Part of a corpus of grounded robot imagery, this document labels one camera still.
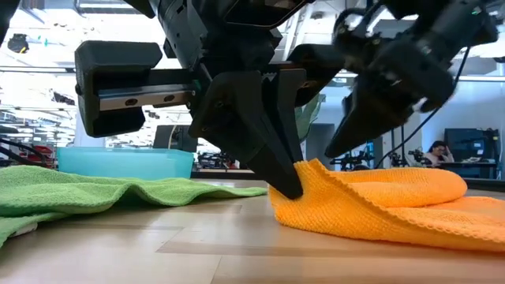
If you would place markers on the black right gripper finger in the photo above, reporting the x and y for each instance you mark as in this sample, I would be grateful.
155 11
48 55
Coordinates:
367 114

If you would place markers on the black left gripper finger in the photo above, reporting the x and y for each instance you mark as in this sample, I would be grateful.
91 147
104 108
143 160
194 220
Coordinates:
244 126
290 98

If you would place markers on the orange microfiber towel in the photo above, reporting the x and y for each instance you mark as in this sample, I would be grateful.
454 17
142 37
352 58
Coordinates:
375 205

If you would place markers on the green microfiber towel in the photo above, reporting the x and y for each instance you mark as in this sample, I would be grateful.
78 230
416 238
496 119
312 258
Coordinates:
79 189

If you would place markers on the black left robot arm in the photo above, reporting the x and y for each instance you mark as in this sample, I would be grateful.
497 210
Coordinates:
6 12

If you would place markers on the teal plastic basket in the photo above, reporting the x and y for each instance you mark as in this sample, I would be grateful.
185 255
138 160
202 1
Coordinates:
118 163

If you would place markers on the large green leafy plant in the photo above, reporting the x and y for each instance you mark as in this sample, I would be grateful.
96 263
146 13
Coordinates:
307 118

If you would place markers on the white round pillar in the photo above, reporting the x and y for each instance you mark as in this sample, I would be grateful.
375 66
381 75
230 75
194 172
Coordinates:
88 140

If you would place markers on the black computer monitor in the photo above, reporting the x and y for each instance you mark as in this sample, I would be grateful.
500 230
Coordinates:
173 138

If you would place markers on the person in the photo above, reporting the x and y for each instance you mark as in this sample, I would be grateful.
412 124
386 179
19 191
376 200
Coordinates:
436 155

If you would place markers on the long ceiling light bar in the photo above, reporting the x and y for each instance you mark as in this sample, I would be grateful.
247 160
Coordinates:
31 70

